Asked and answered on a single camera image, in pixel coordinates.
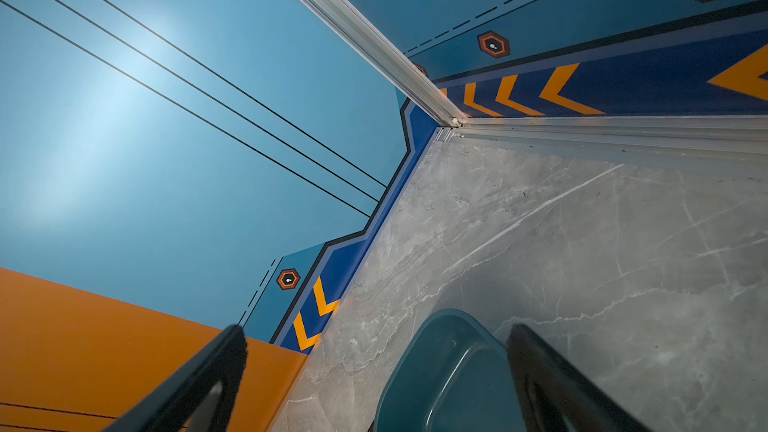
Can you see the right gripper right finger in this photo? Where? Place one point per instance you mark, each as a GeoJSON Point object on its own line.
{"type": "Point", "coordinates": [554, 395]}

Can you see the teal plastic tray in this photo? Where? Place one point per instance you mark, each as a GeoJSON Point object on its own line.
{"type": "Point", "coordinates": [453, 376]}

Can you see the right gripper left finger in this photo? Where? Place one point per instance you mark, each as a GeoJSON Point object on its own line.
{"type": "Point", "coordinates": [199, 396]}

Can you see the aluminium corner post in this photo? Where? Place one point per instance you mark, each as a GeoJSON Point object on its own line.
{"type": "Point", "coordinates": [361, 35]}

